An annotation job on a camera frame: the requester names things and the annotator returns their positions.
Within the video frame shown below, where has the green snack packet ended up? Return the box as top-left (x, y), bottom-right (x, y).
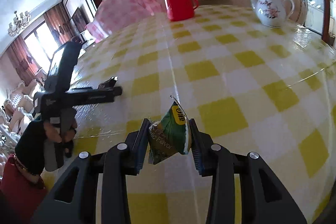
top-left (149, 97), bottom-right (192, 165)

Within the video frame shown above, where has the red sleeve forearm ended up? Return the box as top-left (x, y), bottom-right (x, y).
top-left (1, 154), bottom-right (47, 223)

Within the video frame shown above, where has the left hand black glove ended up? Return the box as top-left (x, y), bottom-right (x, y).
top-left (14, 116), bottom-right (77, 176)

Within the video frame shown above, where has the white ornate sofa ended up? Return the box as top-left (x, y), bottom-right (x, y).
top-left (1, 79), bottom-right (42, 161)

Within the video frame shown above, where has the chandelier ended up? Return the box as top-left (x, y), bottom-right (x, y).
top-left (7, 11), bottom-right (31, 37)

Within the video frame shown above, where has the yellow checkered tablecloth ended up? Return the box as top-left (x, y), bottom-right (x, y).
top-left (73, 5), bottom-right (335, 223)

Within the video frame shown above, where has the pink checkered covered chair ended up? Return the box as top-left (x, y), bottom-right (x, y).
top-left (87, 0), bottom-right (166, 43)

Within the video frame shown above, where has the white floral teapot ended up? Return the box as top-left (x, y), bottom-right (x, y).
top-left (250, 0), bottom-right (295, 28)

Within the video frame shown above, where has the wall television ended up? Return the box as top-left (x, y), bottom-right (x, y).
top-left (71, 6), bottom-right (89, 33)

